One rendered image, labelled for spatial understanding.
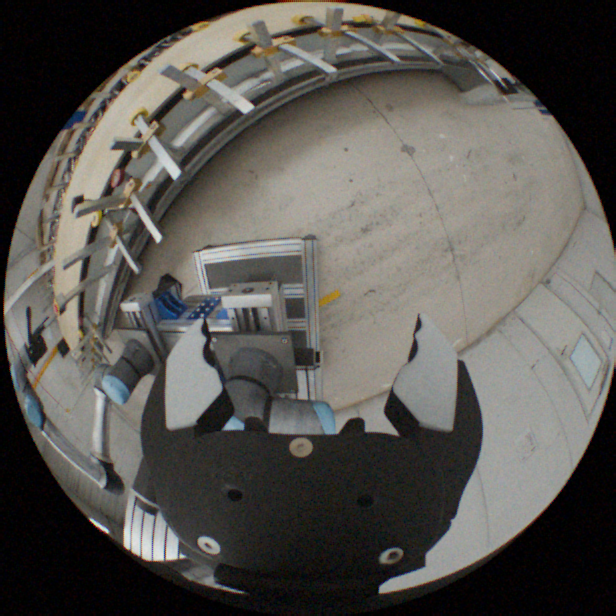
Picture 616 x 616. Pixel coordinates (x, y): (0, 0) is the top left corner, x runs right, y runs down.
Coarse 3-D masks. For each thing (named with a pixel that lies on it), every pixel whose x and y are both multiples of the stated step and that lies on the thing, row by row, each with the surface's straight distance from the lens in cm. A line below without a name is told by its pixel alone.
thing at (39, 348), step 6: (36, 330) 81; (36, 336) 81; (36, 342) 81; (42, 342) 82; (30, 348) 83; (36, 348) 84; (42, 348) 82; (30, 354) 84; (36, 354) 84; (42, 354) 82; (30, 360) 82; (36, 360) 85
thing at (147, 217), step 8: (128, 176) 100; (136, 192) 92; (136, 200) 88; (136, 208) 88; (144, 208) 85; (144, 216) 84; (152, 216) 84; (152, 224) 80; (152, 232) 81; (160, 232) 79; (160, 240) 79
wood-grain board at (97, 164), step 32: (224, 32) 125; (160, 64) 137; (128, 96) 138; (160, 96) 100; (96, 128) 163; (128, 128) 107; (96, 160) 131; (96, 192) 117; (64, 224) 183; (64, 256) 187; (64, 288) 211; (64, 320) 272
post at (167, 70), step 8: (168, 64) 64; (160, 72) 63; (168, 72) 64; (176, 72) 66; (176, 80) 67; (184, 80) 69; (192, 80) 70; (192, 88) 72; (208, 96) 79; (216, 96) 81; (216, 104) 85; (224, 104) 87
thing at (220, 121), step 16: (304, 64) 103; (336, 64) 105; (352, 64) 112; (448, 64) 172; (464, 64) 183; (272, 80) 97; (288, 80) 96; (304, 80) 102; (256, 96) 92; (272, 96) 99; (224, 112) 91; (240, 112) 94; (208, 128) 93; (224, 128) 97; (192, 144) 94; (160, 176) 102; (160, 192) 104; (128, 240) 120; (112, 272) 142; (112, 288) 151; (96, 352) 265
